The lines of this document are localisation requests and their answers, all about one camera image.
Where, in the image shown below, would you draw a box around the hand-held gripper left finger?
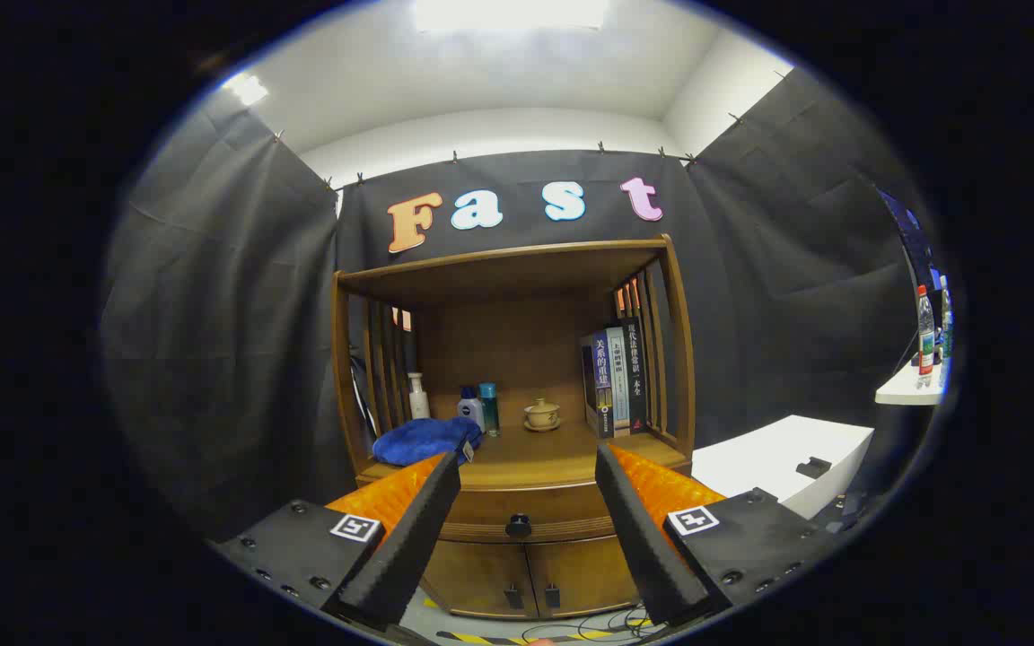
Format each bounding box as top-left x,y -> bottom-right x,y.
212,451 -> 462,629

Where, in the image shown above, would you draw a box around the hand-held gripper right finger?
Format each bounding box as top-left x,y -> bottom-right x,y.
595,442 -> 841,627

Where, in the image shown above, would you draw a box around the wooden drawer with black knob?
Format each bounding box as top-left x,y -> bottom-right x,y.
439,483 -> 618,545

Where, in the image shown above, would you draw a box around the wooden cabinet door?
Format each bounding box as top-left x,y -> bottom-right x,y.
526,536 -> 644,618
418,538 -> 531,620

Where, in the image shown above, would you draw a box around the wooden countertop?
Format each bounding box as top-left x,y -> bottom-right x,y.
357,420 -> 693,491

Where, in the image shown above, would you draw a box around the wooden cabinet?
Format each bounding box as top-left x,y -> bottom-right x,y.
330,235 -> 696,622

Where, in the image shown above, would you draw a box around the blue towel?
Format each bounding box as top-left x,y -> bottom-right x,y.
372,417 -> 484,467

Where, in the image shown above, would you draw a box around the yellow black floor tape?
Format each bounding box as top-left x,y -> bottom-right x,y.
423,597 -> 653,645

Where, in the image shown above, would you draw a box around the white bottle with blue cap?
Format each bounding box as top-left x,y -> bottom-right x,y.
457,386 -> 486,433

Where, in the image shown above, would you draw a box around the book with blue spine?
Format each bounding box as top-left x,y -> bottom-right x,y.
580,330 -> 617,439

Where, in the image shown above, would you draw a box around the lidded ceramic tea cup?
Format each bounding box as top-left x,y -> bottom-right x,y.
523,397 -> 563,432

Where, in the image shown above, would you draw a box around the book with pale spine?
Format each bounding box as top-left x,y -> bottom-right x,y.
605,325 -> 633,437

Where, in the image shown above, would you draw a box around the white shelf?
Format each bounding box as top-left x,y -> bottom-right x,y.
874,359 -> 947,406

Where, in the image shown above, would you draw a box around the water bottle with red label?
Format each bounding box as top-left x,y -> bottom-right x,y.
916,285 -> 936,388

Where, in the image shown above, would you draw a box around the green bottle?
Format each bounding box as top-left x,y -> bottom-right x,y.
937,274 -> 954,387

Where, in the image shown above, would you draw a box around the dark monitor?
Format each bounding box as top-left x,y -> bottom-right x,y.
876,187 -> 940,297

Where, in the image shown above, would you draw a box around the small ceiling light panel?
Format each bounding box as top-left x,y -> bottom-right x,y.
223,72 -> 270,107

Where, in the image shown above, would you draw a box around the black floor cables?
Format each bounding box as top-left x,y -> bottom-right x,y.
562,606 -> 662,642

